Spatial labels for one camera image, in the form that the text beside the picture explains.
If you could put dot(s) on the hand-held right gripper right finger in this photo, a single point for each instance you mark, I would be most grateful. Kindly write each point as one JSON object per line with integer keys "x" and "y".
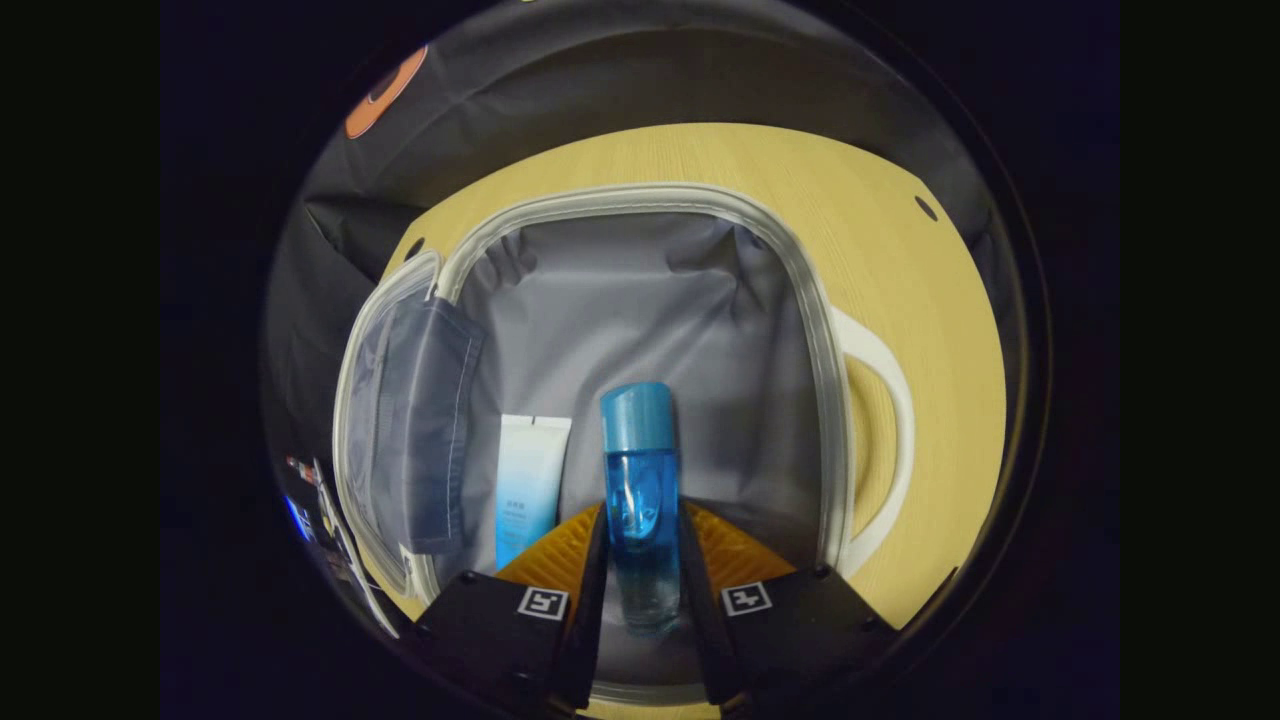
{"x": 705, "y": 650}

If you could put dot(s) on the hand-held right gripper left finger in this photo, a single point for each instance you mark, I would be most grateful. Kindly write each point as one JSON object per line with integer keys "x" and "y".
{"x": 585, "y": 640}

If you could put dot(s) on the blue skin care bottle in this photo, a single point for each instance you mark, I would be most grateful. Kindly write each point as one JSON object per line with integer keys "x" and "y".
{"x": 640, "y": 480}

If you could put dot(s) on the white blue skin care tube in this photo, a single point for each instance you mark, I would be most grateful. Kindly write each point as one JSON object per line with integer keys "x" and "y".
{"x": 530, "y": 480}

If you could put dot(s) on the white suitcase with grey lining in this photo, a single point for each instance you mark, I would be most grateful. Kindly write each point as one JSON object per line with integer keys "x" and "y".
{"x": 640, "y": 300}

